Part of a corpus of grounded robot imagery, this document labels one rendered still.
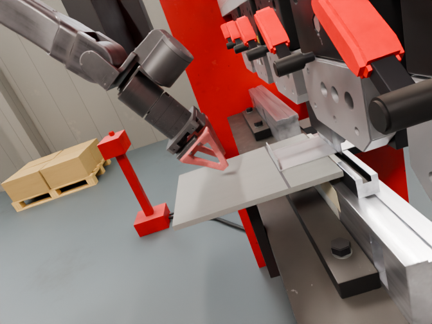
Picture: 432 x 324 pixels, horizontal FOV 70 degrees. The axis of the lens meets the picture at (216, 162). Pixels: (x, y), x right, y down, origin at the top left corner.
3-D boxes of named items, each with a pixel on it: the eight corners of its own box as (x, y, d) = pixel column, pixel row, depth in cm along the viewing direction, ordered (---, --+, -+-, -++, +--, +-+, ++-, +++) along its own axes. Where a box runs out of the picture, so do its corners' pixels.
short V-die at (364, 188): (310, 148, 61) (306, 134, 59) (324, 143, 60) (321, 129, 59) (359, 198, 42) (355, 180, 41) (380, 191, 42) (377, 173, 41)
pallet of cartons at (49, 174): (116, 160, 458) (103, 135, 442) (92, 189, 380) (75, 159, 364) (47, 182, 479) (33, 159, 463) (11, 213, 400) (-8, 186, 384)
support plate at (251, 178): (180, 179, 63) (179, 175, 63) (304, 137, 61) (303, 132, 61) (174, 231, 47) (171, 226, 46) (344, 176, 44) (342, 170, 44)
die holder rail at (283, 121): (254, 110, 131) (247, 89, 127) (267, 105, 130) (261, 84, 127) (285, 152, 85) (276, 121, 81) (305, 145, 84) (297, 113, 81)
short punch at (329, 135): (313, 137, 57) (302, 87, 53) (324, 133, 57) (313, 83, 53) (335, 157, 48) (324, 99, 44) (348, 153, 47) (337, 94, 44)
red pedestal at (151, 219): (143, 222, 260) (97, 134, 229) (171, 213, 258) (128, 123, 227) (139, 237, 242) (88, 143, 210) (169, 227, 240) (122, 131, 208)
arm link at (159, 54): (100, 60, 52) (74, 64, 44) (140, 2, 48) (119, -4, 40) (155, 107, 54) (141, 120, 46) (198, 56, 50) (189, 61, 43)
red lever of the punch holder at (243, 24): (231, 18, 54) (248, 56, 50) (254, 9, 54) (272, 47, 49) (233, 26, 56) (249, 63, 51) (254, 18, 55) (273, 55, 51)
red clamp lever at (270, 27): (249, 9, 36) (278, 69, 31) (283, -3, 35) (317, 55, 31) (251, 22, 37) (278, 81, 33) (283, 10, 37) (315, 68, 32)
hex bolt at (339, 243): (328, 248, 45) (326, 240, 44) (346, 242, 45) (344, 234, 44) (336, 261, 42) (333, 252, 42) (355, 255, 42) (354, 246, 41)
